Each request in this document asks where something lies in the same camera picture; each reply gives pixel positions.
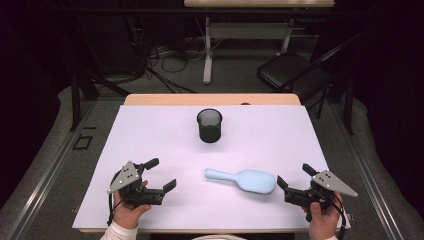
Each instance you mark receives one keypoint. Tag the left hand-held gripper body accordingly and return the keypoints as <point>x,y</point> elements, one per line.
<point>128,176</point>

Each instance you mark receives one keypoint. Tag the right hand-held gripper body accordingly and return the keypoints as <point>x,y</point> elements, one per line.
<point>325,188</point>

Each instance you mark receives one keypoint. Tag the light blue hairbrush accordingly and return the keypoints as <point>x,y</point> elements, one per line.
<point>248,181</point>

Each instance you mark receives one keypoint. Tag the black mesh cup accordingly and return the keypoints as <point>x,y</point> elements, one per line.
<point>209,128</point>

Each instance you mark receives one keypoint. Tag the person's right hand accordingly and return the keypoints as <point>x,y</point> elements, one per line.
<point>321,223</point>

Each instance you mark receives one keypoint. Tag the person's left hand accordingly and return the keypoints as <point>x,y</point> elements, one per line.
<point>128,213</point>

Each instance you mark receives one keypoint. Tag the white table mat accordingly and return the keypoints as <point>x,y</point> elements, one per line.
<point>213,206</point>

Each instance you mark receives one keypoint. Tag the wooden table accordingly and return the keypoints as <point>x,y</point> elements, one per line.
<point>186,99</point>

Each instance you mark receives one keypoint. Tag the black metal stand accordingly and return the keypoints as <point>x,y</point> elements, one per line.
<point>76,100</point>

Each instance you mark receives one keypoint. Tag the black folding chair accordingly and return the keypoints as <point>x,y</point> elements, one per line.
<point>286,70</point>

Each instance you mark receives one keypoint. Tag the white-legged desk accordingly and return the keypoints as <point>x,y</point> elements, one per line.
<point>248,30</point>

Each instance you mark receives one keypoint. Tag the metal floor rail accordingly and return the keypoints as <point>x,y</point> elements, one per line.
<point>370,186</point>
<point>43,186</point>

